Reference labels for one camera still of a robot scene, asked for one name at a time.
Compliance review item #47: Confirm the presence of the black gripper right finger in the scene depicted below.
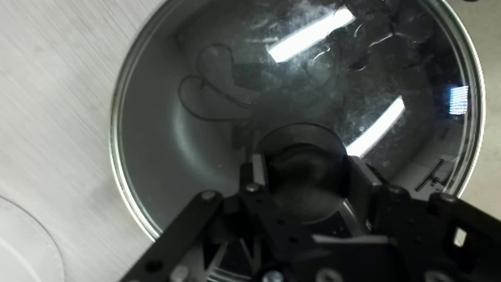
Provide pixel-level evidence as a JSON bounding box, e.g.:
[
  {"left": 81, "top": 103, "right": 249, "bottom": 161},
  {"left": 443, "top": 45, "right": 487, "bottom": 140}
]
[{"left": 346, "top": 154, "right": 501, "bottom": 282}]

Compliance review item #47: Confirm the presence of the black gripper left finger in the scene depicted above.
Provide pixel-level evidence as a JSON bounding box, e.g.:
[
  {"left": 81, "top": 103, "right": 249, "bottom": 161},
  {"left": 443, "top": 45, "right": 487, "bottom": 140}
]
[{"left": 119, "top": 151, "right": 302, "bottom": 282}]

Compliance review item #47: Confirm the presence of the glass pot lid black knob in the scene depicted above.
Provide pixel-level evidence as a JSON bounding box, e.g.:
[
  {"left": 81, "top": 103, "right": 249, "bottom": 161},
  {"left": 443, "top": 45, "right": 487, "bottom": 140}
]
[{"left": 106, "top": 0, "right": 487, "bottom": 242}]

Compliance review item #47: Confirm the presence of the clear round plate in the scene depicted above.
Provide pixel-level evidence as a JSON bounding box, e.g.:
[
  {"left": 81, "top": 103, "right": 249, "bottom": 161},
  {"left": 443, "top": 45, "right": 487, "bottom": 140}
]
[{"left": 0, "top": 195, "right": 65, "bottom": 282}]

